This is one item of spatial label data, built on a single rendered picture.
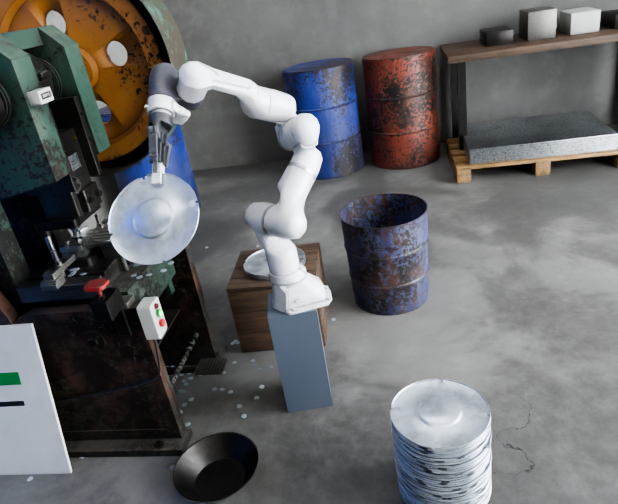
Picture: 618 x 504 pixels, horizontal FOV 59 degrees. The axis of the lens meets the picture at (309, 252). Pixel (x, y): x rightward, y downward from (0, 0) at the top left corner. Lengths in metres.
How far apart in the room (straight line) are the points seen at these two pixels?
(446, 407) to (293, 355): 0.63
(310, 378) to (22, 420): 1.07
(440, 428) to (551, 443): 0.53
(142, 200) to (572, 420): 1.63
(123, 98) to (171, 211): 0.78
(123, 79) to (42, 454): 1.45
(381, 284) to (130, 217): 1.31
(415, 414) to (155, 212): 0.99
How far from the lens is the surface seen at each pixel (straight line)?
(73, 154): 2.11
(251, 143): 5.37
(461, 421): 1.72
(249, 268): 2.54
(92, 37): 2.36
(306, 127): 1.89
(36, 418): 2.33
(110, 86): 2.37
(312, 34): 5.09
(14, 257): 2.21
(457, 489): 1.79
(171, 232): 1.67
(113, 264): 2.11
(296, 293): 1.97
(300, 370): 2.13
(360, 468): 2.02
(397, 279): 2.60
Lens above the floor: 1.51
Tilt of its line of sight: 26 degrees down
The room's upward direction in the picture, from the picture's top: 10 degrees counter-clockwise
